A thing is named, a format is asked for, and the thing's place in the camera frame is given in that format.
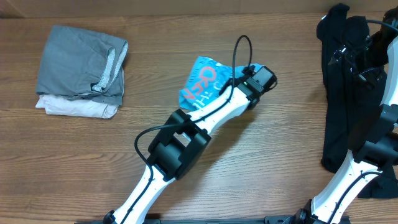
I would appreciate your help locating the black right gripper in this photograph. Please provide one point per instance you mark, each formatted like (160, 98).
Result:
(370, 76)

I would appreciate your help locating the light blue t-shirt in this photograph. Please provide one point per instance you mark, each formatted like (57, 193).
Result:
(207, 80)

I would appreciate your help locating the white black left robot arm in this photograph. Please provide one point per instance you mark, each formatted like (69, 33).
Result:
(182, 139)

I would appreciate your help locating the black garment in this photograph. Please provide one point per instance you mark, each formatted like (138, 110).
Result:
(342, 109)

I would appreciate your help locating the grey folded shorts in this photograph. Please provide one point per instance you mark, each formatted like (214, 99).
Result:
(80, 64)

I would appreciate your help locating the beige folded garment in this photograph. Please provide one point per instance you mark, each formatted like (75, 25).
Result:
(58, 105)

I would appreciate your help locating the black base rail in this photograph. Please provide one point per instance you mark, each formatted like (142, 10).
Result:
(284, 219)

